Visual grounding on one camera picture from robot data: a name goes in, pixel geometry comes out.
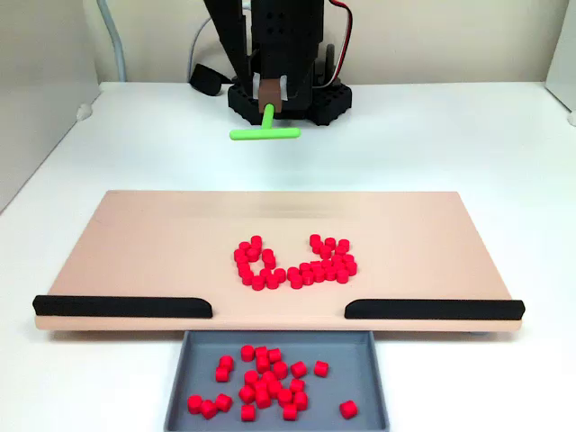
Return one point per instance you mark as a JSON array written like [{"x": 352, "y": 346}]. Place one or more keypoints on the thick pale grey tube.
[{"x": 118, "y": 49}]

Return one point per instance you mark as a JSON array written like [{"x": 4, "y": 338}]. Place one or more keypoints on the red cylindrical granule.
[
  {"x": 240, "y": 255},
  {"x": 305, "y": 268},
  {"x": 318, "y": 275},
  {"x": 298, "y": 369},
  {"x": 248, "y": 353},
  {"x": 339, "y": 252},
  {"x": 251, "y": 377},
  {"x": 275, "y": 355},
  {"x": 243, "y": 272},
  {"x": 248, "y": 412},
  {"x": 253, "y": 254},
  {"x": 284, "y": 397},
  {"x": 222, "y": 373},
  {"x": 256, "y": 239},
  {"x": 258, "y": 282},
  {"x": 348, "y": 259},
  {"x": 293, "y": 272},
  {"x": 290, "y": 411},
  {"x": 267, "y": 254},
  {"x": 261, "y": 351},
  {"x": 348, "y": 409},
  {"x": 343, "y": 245},
  {"x": 280, "y": 370},
  {"x": 351, "y": 268},
  {"x": 263, "y": 364},
  {"x": 261, "y": 386},
  {"x": 330, "y": 274},
  {"x": 321, "y": 368},
  {"x": 326, "y": 265},
  {"x": 330, "y": 243},
  {"x": 326, "y": 252},
  {"x": 296, "y": 385},
  {"x": 308, "y": 277},
  {"x": 247, "y": 279},
  {"x": 317, "y": 247},
  {"x": 195, "y": 404},
  {"x": 338, "y": 267},
  {"x": 265, "y": 272},
  {"x": 343, "y": 276},
  {"x": 280, "y": 274},
  {"x": 268, "y": 376},
  {"x": 315, "y": 239},
  {"x": 336, "y": 260},
  {"x": 296, "y": 282},
  {"x": 226, "y": 362},
  {"x": 270, "y": 262},
  {"x": 315, "y": 265},
  {"x": 263, "y": 398},
  {"x": 223, "y": 402},
  {"x": 241, "y": 264},
  {"x": 274, "y": 388},
  {"x": 244, "y": 246},
  {"x": 208, "y": 409},
  {"x": 246, "y": 393},
  {"x": 300, "y": 400},
  {"x": 272, "y": 281}
]

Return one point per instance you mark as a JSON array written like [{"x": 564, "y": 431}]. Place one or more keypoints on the grey shallow tray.
[{"x": 355, "y": 382}]

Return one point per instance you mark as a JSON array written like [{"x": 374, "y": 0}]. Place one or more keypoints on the green T pusher brown block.
[{"x": 265, "y": 133}]

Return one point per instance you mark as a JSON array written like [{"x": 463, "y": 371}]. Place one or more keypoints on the black board edge rail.
[
  {"x": 121, "y": 307},
  {"x": 432, "y": 309}
]

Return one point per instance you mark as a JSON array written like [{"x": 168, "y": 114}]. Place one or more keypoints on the small white table clip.
[
  {"x": 572, "y": 118},
  {"x": 83, "y": 111}
]

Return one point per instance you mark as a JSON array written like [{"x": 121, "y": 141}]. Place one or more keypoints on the beige flat board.
[{"x": 157, "y": 252}]

